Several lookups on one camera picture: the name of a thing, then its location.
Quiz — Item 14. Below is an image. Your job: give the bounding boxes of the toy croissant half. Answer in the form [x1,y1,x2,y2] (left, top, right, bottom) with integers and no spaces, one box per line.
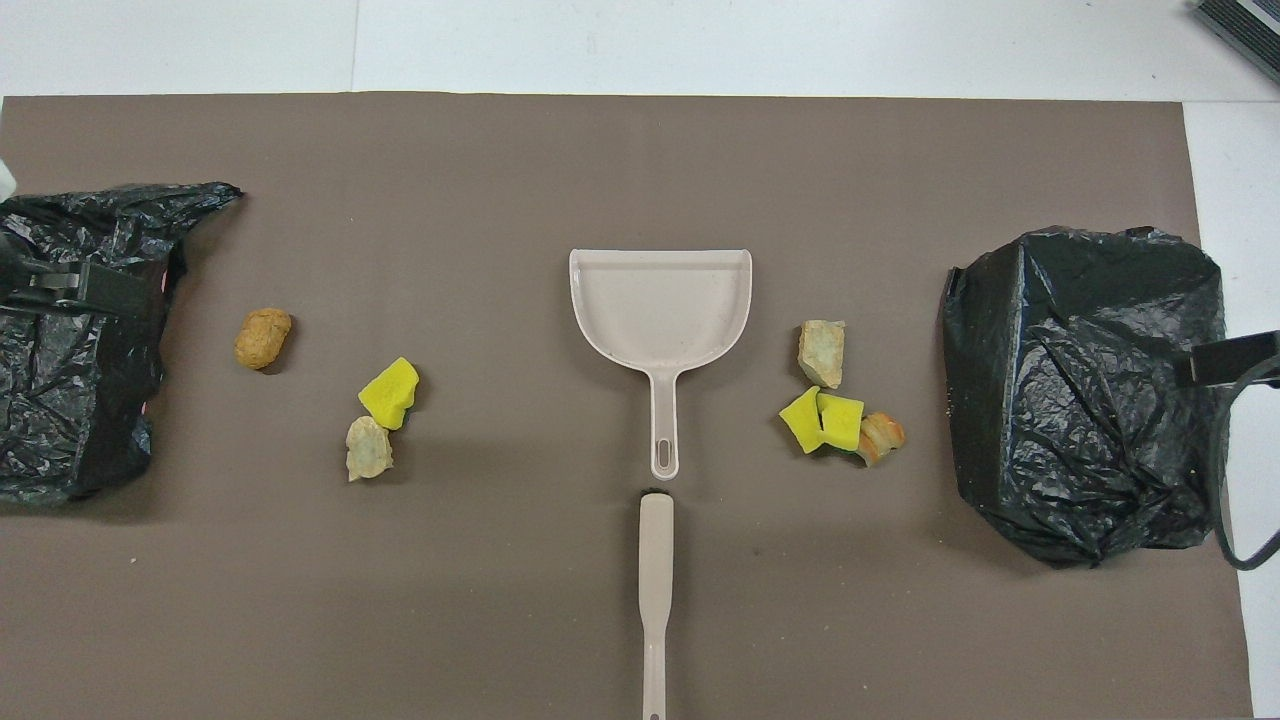
[345,415,395,483]
[856,411,908,468]

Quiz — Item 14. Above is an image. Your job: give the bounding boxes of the brown toy bread roll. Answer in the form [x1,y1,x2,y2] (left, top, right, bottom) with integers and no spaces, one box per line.
[234,307,294,371]

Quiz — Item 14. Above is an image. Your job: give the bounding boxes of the beige plastic dustpan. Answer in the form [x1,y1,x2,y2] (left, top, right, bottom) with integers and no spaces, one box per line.
[569,248,753,482]

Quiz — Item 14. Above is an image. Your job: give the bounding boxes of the beige hand brush black bristles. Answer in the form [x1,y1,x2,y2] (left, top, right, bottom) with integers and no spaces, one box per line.
[638,487,676,720]

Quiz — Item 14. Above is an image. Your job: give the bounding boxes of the grey ribbed device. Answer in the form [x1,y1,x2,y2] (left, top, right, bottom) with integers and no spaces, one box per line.
[1190,0,1280,86]

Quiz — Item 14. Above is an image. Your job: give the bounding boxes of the beige toy bread chunk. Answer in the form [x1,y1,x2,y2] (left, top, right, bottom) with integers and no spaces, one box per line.
[797,319,847,390]

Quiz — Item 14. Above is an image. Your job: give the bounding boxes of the brown paper table mat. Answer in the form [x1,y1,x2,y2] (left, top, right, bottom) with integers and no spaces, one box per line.
[0,92,1256,720]

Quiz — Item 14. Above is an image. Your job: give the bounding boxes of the black bag lined bin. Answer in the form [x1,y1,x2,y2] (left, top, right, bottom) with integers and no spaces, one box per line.
[0,182,244,506]
[938,226,1231,569]

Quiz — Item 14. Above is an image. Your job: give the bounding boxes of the yellow green sponge piece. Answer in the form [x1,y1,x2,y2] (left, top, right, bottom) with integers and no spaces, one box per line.
[778,386,825,456]
[816,392,866,453]
[357,356,421,432]

